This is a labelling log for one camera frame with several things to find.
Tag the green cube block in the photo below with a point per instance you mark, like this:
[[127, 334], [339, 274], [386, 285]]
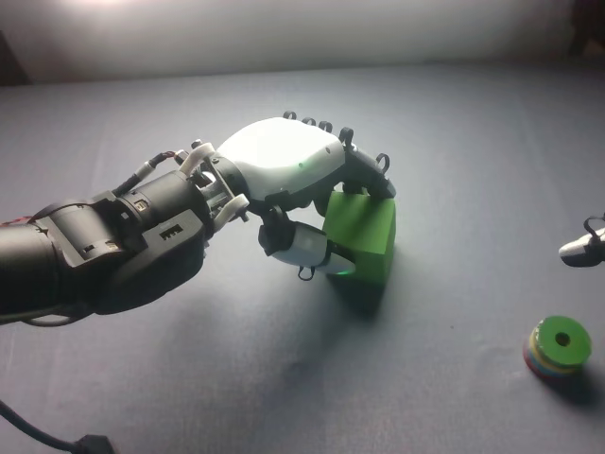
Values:
[[373, 232]]

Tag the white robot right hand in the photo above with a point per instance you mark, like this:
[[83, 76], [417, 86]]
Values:
[[586, 250]]

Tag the white curved backdrop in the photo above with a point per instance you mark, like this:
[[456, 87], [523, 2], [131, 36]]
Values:
[[283, 33]]

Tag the grey table cloth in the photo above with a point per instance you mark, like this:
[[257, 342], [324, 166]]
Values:
[[236, 378]]

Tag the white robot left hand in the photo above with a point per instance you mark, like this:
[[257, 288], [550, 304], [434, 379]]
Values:
[[279, 151]]

